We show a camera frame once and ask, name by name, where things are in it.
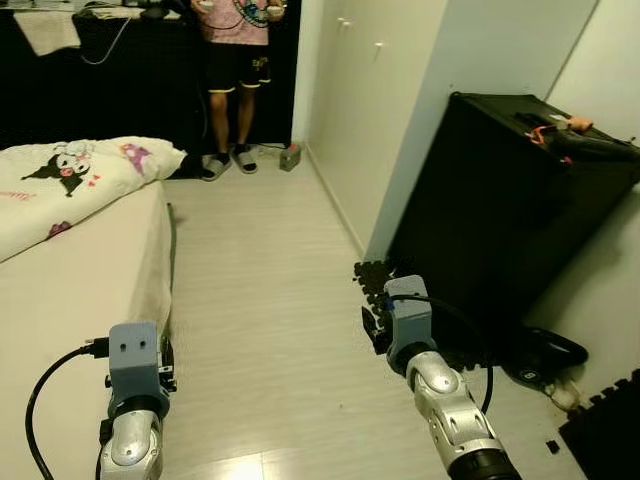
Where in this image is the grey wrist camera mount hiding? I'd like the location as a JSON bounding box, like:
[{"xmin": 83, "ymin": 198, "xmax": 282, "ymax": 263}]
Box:
[
  {"xmin": 107, "ymin": 322, "xmax": 161, "ymax": 403},
  {"xmin": 385, "ymin": 277, "xmax": 436, "ymax": 353}
]

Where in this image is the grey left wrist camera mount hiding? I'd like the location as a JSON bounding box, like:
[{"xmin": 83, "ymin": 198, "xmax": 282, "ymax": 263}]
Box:
[{"xmin": 107, "ymin": 322, "xmax": 161, "ymax": 403}]

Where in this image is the large black cabinet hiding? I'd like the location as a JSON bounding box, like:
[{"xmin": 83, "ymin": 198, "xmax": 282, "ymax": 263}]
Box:
[{"xmin": 385, "ymin": 92, "xmax": 640, "ymax": 351}]

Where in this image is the white power plug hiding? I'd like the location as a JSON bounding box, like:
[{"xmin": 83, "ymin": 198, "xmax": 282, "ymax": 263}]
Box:
[{"xmin": 553, "ymin": 380, "xmax": 587, "ymax": 412}]

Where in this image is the small grey box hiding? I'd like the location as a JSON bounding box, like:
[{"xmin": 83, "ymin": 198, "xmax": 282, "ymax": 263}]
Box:
[{"xmin": 279, "ymin": 145, "xmax": 304, "ymax": 172}]

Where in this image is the person in pink shirt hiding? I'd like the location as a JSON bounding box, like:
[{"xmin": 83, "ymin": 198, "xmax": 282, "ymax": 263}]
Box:
[{"xmin": 190, "ymin": 0, "xmax": 291, "ymax": 183}]

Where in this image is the beige towel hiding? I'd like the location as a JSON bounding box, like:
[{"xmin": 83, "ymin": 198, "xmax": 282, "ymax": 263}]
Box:
[{"xmin": 12, "ymin": 8, "xmax": 81, "ymax": 57}]

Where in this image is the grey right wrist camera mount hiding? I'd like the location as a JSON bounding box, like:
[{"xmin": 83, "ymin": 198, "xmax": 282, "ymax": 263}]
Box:
[{"xmin": 385, "ymin": 277, "xmax": 436, "ymax": 353}]

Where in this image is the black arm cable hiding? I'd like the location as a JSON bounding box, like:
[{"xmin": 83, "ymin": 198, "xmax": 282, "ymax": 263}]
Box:
[
  {"xmin": 395, "ymin": 295, "xmax": 496, "ymax": 411},
  {"xmin": 25, "ymin": 338, "xmax": 111, "ymax": 480}
]

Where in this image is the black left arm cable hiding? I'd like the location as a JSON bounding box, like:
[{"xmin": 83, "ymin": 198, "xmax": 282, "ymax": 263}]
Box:
[{"xmin": 25, "ymin": 338, "xmax": 111, "ymax": 480}]

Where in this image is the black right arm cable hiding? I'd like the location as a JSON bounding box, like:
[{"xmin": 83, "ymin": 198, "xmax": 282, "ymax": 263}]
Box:
[{"xmin": 395, "ymin": 295, "xmax": 496, "ymax": 411}]

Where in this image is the white wardrobe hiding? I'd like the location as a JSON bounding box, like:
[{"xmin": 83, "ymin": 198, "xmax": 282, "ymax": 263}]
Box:
[{"xmin": 293, "ymin": 0, "xmax": 601, "ymax": 261}]

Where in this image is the cream cartoon print quilt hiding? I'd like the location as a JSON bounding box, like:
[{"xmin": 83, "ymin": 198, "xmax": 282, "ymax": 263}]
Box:
[{"xmin": 0, "ymin": 137, "xmax": 188, "ymax": 263}]

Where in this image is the black oval device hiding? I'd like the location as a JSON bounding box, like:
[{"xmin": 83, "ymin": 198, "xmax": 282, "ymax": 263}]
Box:
[{"xmin": 500, "ymin": 328, "xmax": 591, "ymax": 387}]

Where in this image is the mattress with beige sheet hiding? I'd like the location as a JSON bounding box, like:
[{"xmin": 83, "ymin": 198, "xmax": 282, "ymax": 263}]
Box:
[{"xmin": 0, "ymin": 180, "xmax": 176, "ymax": 480}]

